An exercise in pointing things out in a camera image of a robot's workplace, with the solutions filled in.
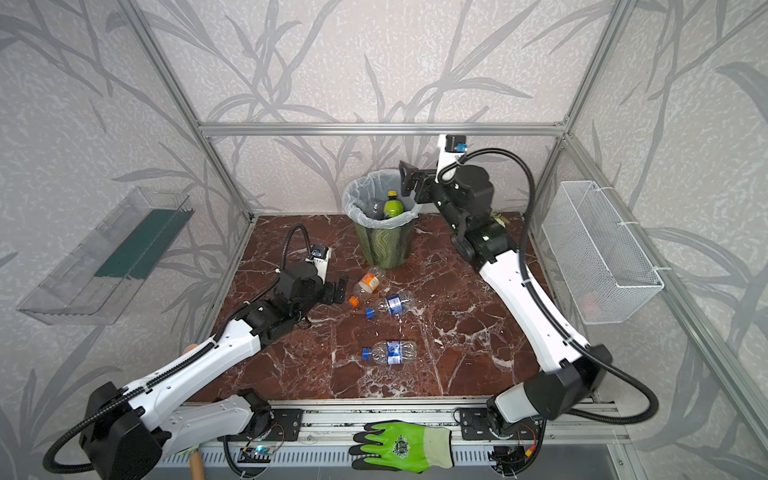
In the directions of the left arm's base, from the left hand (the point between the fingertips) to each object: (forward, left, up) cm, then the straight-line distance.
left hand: (337, 265), depth 80 cm
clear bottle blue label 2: (-18, -15, -17) cm, 29 cm away
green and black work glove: (-39, -18, -18) cm, 46 cm away
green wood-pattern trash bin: (+12, -13, -9) cm, 20 cm away
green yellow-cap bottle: (+26, -14, -4) cm, 30 cm away
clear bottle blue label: (-3, -16, -17) cm, 23 cm away
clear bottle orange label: (+5, -9, -17) cm, 20 cm away
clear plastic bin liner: (+30, -4, -3) cm, 31 cm away
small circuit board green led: (-41, +17, -22) cm, 49 cm away
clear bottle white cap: (+28, -8, -7) cm, 30 cm away
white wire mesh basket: (-11, -60, +15) cm, 63 cm away
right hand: (+11, -22, +28) cm, 37 cm away
